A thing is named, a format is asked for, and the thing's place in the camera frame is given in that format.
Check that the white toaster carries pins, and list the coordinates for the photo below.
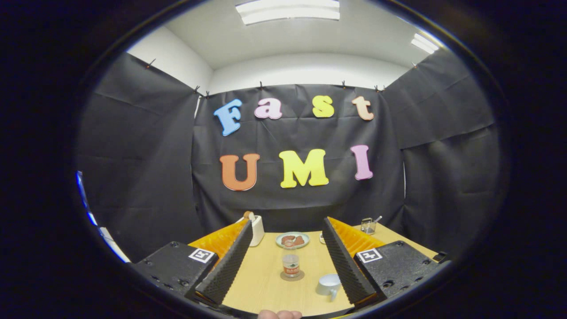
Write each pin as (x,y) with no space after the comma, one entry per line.
(258,232)

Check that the small ceiling light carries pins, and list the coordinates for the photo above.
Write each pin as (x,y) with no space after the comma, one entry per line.
(424,43)

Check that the white cup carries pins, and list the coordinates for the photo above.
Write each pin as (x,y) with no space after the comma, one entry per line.
(327,285)

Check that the brown bread slice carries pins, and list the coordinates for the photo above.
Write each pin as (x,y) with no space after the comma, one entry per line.
(249,215)

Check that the black table clamp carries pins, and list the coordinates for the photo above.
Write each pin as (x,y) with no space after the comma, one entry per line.
(440,256)

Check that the black backdrop cloth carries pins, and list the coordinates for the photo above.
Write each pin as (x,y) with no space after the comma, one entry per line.
(155,177)

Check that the brown meat slices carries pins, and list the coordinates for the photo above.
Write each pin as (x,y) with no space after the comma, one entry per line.
(300,240)

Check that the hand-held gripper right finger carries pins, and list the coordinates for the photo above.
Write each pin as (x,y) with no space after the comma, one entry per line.
(350,270)

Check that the blue and white board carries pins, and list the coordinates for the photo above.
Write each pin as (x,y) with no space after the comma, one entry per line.
(84,199)

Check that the pale green plate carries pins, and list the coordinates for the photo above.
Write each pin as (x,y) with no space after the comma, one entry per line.
(279,242)

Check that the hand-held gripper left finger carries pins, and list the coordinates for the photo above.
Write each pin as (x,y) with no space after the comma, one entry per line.
(230,263)

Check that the long ceiling light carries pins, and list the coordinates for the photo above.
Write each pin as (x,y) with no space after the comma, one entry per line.
(288,11)

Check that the wooden table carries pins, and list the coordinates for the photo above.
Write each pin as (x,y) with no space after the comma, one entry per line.
(266,283)

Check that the white divided dish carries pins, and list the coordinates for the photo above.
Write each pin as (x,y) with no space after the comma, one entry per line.
(322,239)

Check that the clear plastic bottle red label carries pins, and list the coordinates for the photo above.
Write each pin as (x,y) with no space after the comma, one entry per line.
(291,266)

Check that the brown round coaster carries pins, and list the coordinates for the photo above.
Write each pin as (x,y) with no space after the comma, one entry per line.
(301,275)

